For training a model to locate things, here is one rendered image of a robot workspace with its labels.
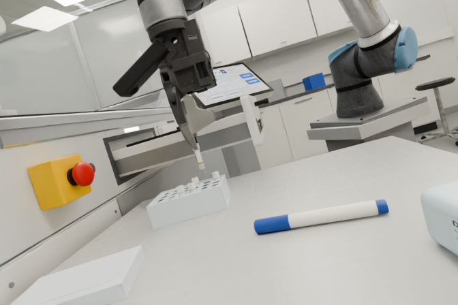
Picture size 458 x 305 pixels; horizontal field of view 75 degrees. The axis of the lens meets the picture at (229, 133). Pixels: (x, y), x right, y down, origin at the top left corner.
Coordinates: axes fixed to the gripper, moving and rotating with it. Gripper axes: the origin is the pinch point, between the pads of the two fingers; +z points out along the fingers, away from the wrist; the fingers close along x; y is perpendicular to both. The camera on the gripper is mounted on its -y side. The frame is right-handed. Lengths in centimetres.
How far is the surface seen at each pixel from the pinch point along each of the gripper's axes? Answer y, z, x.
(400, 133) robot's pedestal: 56, 18, 46
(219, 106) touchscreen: -1, -8, 102
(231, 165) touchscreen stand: -6, 26, 119
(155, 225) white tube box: -7.7, 10.4, -7.0
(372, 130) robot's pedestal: 45, 13, 37
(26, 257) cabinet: -24.0, 8.0, -13.5
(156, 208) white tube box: -6.8, 7.9, -7.0
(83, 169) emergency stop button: -16.1, -1.2, -7.0
